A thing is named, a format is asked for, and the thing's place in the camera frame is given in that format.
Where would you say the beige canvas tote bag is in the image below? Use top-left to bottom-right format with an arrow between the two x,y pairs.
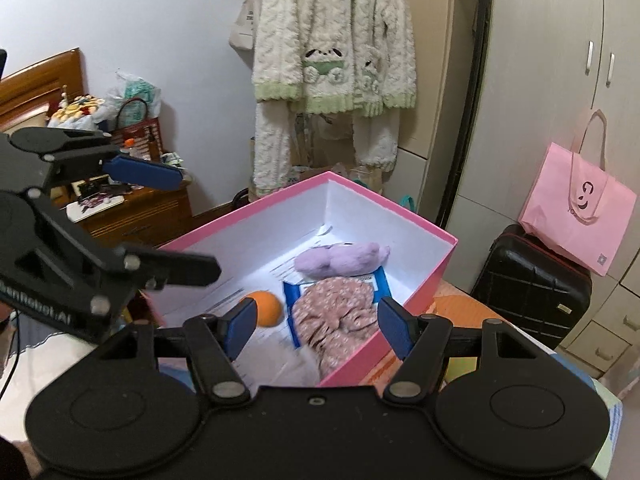
229,0 -> 262,51

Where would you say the black suitcase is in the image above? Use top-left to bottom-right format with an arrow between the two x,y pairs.
471,224 -> 592,349

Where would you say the beige wardrobe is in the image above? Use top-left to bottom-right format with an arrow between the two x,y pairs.
394,0 -> 640,378

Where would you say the pink floral fabric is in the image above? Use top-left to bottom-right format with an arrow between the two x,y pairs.
291,278 -> 378,378

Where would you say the pink cardboard box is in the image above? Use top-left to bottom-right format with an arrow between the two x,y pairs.
151,174 -> 457,391

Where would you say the plush flower bouquet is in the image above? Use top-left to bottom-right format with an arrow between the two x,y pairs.
47,86 -> 106,130

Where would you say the cream knit cardigan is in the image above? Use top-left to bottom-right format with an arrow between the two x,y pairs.
253,0 -> 418,196

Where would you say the purple plush doll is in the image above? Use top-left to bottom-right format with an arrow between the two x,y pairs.
294,242 -> 390,280

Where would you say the wooden nightstand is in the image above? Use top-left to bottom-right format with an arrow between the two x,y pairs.
1,48 -> 192,246

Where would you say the red woven basket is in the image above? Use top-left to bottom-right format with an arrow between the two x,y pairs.
111,98 -> 164,162

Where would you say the patchwork table cloth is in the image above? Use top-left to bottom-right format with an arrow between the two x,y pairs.
369,278 -> 625,480

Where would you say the orange sponge egg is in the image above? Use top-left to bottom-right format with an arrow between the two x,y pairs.
242,290 -> 284,328

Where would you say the pink tote bag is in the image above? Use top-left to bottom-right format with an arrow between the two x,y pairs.
518,110 -> 637,276

